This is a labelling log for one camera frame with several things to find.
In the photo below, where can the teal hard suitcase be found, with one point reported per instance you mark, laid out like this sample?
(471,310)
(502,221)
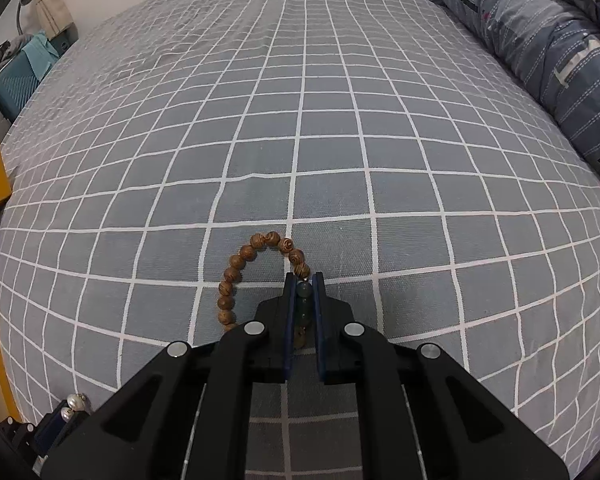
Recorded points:
(20,80)

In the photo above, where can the blue striped pillow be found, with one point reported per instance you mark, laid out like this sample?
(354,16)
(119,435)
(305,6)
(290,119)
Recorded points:
(520,25)

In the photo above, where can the grey checked bed sheet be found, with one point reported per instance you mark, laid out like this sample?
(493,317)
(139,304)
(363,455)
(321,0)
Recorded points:
(330,135)

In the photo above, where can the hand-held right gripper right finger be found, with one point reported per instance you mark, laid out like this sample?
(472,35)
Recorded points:
(319,320)

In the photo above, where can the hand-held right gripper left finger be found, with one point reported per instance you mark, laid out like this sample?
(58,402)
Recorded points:
(287,320)

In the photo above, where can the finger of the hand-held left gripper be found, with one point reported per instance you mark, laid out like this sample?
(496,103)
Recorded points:
(17,437)
(55,435)

